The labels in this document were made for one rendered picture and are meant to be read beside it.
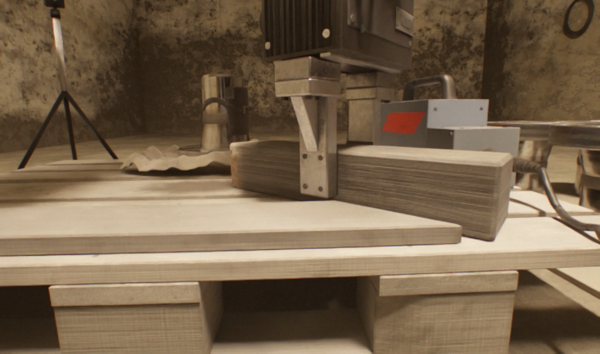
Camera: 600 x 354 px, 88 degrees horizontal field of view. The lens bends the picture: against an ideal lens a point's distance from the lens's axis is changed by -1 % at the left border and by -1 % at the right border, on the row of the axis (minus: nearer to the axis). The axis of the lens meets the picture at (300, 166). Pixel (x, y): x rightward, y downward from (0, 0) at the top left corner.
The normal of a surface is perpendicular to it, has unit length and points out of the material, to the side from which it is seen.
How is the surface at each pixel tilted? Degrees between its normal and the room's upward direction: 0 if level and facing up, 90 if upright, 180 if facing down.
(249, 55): 90
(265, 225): 0
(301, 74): 90
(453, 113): 90
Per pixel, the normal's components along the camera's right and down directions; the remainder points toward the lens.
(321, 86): 0.77, 0.09
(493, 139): 0.21, 0.15
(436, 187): -0.64, 0.13
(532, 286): -0.01, -0.99
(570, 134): -0.99, 0.03
